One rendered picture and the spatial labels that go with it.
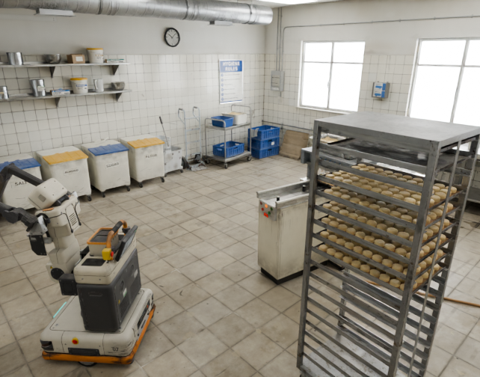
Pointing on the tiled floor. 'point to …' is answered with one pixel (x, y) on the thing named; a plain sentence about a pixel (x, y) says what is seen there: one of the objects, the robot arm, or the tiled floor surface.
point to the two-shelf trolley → (225, 141)
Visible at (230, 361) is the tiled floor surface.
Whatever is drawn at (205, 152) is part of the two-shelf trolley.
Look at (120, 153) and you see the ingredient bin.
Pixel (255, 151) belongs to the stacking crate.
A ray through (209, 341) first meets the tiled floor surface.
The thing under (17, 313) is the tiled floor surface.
